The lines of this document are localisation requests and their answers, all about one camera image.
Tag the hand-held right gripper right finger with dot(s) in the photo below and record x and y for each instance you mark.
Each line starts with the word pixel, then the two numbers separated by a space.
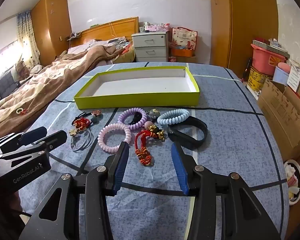
pixel 178 170

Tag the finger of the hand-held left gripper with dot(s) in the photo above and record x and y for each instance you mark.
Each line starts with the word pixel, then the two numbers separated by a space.
pixel 35 133
pixel 55 137

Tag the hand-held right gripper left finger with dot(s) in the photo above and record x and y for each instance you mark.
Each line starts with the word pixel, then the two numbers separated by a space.
pixel 121 165

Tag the red knot tassel charm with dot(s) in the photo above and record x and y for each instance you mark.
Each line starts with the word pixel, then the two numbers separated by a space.
pixel 143 158

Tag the black fitness band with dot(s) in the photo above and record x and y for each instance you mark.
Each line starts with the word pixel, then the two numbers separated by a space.
pixel 200 135

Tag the shallow yellow-green cardboard box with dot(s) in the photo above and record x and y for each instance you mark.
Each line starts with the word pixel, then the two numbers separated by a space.
pixel 140 100

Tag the brown blanket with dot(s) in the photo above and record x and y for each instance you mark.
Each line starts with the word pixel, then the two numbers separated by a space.
pixel 40 85

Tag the blue checked tablecloth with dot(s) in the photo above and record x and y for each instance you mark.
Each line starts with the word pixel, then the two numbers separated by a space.
pixel 227 142

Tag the grey chair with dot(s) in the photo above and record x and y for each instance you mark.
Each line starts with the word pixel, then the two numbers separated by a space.
pixel 6 82

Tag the brown teddy bear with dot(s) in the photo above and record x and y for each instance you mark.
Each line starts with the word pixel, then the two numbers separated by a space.
pixel 21 67

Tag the pink bed sheet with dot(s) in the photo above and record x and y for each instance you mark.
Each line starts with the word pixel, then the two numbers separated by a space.
pixel 82 45

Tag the patterned curtain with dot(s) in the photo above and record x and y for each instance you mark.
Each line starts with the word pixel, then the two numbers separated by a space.
pixel 27 37

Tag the power strip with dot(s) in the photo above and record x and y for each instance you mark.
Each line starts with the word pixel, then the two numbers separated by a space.
pixel 73 36

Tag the narrow wooden wardrobe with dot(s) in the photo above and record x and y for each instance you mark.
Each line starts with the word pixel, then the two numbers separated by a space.
pixel 52 25

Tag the trash bin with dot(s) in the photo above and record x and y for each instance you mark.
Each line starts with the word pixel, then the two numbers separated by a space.
pixel 293 180

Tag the orange box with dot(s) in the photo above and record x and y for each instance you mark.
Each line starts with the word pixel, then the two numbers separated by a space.
pixel 182 53

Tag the open cardboard box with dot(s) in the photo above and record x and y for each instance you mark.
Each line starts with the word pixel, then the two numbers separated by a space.
pixel 282 112

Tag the yellow patterned tin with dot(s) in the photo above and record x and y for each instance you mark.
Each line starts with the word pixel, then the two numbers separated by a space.
pixel 256 80

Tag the grey drawer cabinet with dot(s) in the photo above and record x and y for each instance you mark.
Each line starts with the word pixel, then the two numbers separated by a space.
pixel 150 45

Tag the red black tool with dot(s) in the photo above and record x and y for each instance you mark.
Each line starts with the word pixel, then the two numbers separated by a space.
pixel 247 67

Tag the wooden bed headboard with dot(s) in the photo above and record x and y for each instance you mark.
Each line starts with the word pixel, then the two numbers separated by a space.
pixel 120 27

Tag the red patterned gift bag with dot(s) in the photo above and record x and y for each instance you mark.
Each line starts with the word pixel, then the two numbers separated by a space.
pixel 183 37

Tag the blue round box pink lid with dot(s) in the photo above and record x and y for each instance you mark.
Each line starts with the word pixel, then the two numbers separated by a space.
pixel 281 75

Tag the pink plastic bucket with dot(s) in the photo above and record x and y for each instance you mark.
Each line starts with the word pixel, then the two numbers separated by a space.
pixel 265 60

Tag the pink clutter on cabinet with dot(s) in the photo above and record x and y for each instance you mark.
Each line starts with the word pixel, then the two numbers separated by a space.
pixel 155 27

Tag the striped tray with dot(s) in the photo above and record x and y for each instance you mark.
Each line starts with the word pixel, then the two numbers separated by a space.
pixel 267 45

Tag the wide wooden wardrobe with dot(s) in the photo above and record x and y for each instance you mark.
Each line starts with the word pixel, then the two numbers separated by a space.
pixel 252 30

